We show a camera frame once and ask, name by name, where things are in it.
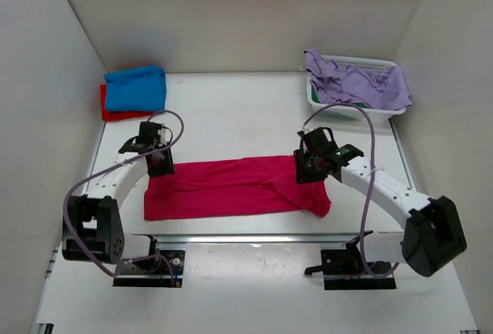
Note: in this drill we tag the folded red t shirt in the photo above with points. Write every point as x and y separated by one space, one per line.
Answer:
108 116

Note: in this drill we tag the magenta t shirt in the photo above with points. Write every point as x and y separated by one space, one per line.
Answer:
236 187

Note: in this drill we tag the green t shirt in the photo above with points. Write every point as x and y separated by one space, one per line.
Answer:
315 97

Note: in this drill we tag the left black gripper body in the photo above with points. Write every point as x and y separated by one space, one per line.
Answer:
164 165

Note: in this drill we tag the white plastic laundry basket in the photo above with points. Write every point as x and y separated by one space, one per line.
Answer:
344 112

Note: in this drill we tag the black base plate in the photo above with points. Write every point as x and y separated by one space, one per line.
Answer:
155 273
342 269

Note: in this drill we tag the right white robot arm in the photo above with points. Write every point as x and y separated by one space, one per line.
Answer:
431 233

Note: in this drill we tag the folded blue t shirt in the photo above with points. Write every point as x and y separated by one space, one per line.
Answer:
140 89

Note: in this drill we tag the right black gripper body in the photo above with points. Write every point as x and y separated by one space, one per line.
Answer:
307 167

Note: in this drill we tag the lavender t shirt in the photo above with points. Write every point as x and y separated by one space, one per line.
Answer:
334 83

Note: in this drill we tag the aluminium rail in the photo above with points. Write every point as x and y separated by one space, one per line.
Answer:
257 238

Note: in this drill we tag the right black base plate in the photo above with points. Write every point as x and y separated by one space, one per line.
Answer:
342 269

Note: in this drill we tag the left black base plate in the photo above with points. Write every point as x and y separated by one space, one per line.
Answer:
155 273

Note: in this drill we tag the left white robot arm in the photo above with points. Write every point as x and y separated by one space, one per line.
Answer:
95 214

